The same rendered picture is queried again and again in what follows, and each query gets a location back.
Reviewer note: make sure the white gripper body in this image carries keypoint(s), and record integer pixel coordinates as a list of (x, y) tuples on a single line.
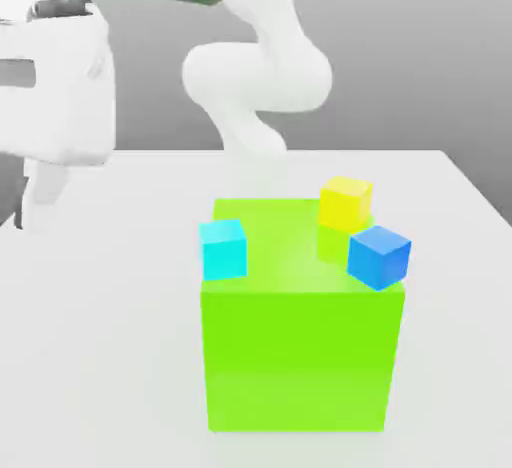
[(60, 96)]

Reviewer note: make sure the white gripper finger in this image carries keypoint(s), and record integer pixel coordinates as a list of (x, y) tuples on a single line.
[(46, 188)]

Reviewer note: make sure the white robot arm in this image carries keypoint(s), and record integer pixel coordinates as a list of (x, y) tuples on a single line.
[(260, 76)]

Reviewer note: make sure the small cyan cube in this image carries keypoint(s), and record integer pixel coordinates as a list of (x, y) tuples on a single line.
[(224, 252)]

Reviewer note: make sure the small yellow cube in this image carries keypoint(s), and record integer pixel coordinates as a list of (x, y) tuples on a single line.
[(344, 204)]

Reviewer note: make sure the small blue cube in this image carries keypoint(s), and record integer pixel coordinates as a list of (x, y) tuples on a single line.
[(378, 258)]

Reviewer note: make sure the large green box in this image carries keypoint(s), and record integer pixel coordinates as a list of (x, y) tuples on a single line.
[(296, 356)]

